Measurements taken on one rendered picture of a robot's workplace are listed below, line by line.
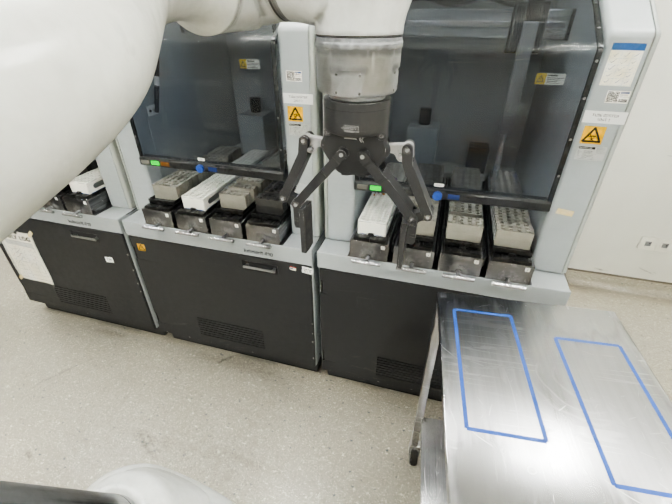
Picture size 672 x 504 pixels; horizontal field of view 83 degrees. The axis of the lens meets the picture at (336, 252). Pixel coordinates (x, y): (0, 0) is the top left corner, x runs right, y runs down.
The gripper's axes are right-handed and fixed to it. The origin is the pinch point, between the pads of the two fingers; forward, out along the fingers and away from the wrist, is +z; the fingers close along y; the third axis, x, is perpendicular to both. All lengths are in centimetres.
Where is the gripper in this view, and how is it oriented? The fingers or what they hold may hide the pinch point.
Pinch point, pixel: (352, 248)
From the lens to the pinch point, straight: 53.5
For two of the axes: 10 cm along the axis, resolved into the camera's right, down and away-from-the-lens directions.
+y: 9.6, 1.5, -2.4
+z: 0.0, 8.4, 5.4
